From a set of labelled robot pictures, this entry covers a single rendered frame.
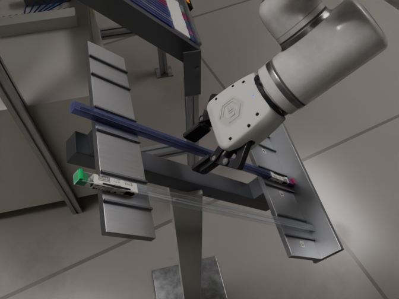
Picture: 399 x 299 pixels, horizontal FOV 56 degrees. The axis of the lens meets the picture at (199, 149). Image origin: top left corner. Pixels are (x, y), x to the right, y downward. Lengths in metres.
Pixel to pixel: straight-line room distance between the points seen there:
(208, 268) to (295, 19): 1.13
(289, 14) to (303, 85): 0.09
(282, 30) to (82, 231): 1.28
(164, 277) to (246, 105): 1.03
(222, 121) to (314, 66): 0.16
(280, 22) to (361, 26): 0.10
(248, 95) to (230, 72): 1.55
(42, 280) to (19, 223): 0.27
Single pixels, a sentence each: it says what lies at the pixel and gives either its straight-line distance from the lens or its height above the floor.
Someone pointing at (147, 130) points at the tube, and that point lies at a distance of 0.56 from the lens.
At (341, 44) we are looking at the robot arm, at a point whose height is 1.12.
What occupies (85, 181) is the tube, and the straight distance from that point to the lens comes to 0.44.
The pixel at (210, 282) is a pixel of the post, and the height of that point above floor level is 0.01.
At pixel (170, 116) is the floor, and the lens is 1.89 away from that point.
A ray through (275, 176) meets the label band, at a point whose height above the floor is 0.77.
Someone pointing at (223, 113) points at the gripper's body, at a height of 0.99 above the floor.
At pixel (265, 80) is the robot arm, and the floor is 1.06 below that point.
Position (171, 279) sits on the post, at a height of 0.01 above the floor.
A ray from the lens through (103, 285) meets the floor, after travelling 1.52.
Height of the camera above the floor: 1.43
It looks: 54 degrees down
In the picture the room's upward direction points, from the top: straight up
